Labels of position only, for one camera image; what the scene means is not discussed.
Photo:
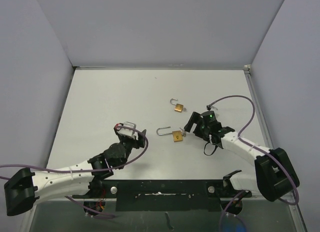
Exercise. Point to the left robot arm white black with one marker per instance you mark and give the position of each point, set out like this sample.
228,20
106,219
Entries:
30,186

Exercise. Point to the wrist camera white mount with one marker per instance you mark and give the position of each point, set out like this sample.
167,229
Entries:
126,129
211,107

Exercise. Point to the aluminium frame rail right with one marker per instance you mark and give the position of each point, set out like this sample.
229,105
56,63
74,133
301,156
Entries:
294,210

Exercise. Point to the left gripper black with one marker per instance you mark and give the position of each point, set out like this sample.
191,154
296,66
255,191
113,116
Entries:
140,139

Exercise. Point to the long shackle brass padlock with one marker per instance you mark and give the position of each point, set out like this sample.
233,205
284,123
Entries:
176,135

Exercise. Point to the small brass padlock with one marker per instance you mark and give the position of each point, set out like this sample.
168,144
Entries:
178,107

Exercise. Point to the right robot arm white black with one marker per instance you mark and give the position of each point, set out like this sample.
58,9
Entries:
274,173

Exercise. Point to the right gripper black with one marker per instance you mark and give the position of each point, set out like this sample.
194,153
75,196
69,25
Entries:
194,119

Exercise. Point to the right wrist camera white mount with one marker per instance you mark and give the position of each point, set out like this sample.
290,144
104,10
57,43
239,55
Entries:
211,107

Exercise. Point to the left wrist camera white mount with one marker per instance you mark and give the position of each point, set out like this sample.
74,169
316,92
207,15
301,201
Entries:
126,129

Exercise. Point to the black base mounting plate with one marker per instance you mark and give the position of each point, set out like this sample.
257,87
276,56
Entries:
161,195

